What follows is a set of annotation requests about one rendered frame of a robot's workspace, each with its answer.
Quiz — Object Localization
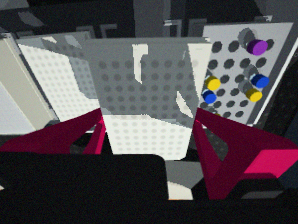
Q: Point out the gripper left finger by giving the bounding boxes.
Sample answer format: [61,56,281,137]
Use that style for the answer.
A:
[0,108,106,154]

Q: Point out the white well plate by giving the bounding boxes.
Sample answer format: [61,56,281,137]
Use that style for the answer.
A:
[83,37,213,160]
[16,31,100,122]

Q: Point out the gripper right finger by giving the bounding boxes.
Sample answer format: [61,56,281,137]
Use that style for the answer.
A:
[192,107,298,199]

